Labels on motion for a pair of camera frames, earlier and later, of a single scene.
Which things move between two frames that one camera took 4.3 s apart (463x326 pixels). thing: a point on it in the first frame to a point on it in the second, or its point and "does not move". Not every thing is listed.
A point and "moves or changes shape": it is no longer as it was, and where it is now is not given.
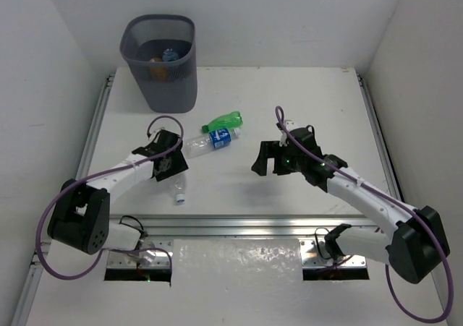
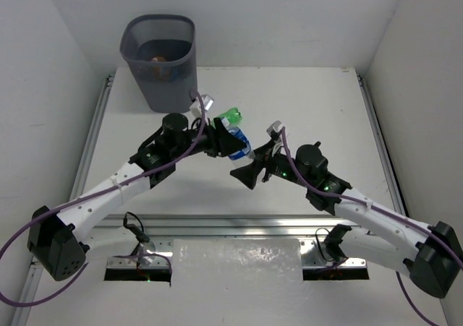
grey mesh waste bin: x=160 y=50 does not move
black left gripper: x=177 y=160 to x=215 y=138
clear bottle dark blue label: x=213 y=139 moves or changes shape
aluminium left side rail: x=39 y=260 does not move
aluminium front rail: x=252 y=225 does not move
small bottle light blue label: x=169 y=55 to x=177 y=73
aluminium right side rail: x=380 y=139 does not move
